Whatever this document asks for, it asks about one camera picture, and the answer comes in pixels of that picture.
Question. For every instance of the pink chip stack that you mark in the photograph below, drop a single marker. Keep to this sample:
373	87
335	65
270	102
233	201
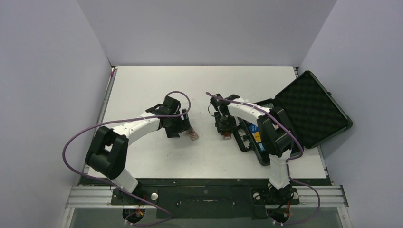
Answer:
193	134

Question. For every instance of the black poker set case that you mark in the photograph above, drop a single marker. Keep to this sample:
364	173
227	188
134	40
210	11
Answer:
314	115

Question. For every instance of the blue small blind button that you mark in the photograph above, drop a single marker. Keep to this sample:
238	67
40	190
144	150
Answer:
253	128

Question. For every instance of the light blue chip stack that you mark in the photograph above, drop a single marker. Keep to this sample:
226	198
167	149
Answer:
261	147

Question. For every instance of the red brown chip stack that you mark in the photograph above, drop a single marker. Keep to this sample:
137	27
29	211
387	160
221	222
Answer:
227	136

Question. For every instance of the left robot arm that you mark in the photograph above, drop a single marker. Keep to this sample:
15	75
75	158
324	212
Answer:
108	150

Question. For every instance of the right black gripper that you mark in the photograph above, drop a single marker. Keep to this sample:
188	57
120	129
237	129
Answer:
224	126

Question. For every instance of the yellow big blind button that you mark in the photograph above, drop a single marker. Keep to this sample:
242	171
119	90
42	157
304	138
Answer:
257	136

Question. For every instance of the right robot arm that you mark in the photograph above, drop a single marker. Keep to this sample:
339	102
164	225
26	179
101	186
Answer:
275	135

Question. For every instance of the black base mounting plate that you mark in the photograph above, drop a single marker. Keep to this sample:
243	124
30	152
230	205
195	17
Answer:
211	198

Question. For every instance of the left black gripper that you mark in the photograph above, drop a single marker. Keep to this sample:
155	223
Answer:
183	126

